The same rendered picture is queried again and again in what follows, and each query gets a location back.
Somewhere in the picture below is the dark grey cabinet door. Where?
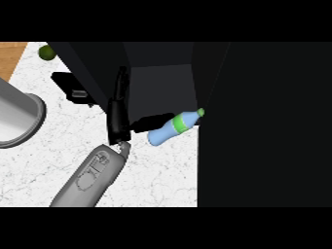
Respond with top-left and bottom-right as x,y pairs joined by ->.
195,41 -> 332,208

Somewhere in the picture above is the small black object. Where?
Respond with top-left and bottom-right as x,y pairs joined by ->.
49,71 -> 98,107

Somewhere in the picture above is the blue water bottle green label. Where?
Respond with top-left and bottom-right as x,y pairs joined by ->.
146,107 -> 207,147

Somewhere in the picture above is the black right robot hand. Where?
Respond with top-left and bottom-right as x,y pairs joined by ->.
105,65 -> 177,146

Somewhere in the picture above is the dark open cabinet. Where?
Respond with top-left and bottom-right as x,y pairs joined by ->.
46,41 -> 232,126

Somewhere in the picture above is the green lime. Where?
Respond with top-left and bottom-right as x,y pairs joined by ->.
37,44 -> 58,61

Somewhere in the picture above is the grey cylindrical appliance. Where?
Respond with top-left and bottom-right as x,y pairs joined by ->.
0,64 -> 47,150

